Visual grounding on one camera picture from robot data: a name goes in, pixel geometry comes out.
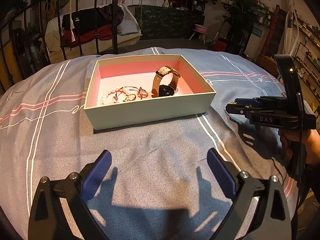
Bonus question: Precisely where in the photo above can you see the pile of dark red clothes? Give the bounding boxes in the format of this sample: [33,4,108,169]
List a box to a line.
[61,5,124,48]

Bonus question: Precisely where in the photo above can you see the pink stool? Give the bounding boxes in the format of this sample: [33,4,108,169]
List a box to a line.
[189,24,209,43]

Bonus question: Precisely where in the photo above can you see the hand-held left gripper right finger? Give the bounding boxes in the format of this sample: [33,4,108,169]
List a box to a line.
[207,148,292,240]

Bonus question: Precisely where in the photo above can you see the white pearl bracelet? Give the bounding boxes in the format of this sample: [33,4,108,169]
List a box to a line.
[100,87,120,105]

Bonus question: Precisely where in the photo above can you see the pale green box pink inside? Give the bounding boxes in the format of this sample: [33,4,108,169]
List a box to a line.
[84,54,217,131]

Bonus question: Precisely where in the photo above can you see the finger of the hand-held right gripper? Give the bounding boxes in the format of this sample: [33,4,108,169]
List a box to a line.
[236,97,263,107]
[226,104,253,117]

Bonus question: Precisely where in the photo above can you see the green patterned counter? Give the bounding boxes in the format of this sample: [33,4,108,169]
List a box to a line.
[134,4,205,40]

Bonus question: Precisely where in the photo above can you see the silver gold bangle bracelet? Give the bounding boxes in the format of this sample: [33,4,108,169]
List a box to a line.
[114,86,149,103]

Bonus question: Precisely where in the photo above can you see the large potted plant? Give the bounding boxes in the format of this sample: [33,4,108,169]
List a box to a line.
[221,0,255,55]

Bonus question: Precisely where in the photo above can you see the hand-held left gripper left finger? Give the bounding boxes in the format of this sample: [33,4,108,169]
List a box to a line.
[28,149,112,240]

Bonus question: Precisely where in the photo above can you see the blue plaid bed sheet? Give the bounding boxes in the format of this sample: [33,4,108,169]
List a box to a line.
[0,46,315,240]

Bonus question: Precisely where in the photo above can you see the black metal bed frame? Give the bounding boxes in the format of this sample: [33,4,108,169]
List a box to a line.
[0,0,120,93]

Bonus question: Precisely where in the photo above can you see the light blue pillow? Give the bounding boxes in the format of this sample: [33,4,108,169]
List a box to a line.
[117,19,140,36]

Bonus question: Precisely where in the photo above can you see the long wall shelf with bottles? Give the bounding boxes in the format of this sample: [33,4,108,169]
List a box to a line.
[292,12,320,98]

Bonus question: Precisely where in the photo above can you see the white wicker swing chair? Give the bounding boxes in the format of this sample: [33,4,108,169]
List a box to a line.
[45,2,143,53]

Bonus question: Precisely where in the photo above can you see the rope with white tassel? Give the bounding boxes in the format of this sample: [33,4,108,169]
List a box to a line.
[69,0,76,43]

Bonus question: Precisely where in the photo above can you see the wristwatch with beige strap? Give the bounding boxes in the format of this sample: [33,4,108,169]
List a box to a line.
[151,66,181,98]

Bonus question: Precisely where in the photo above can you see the person's right hand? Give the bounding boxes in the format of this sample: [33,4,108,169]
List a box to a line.
[279,129,320,165]

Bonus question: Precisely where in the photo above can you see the red bin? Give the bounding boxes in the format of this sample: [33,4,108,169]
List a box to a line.
[216,38,228,52]

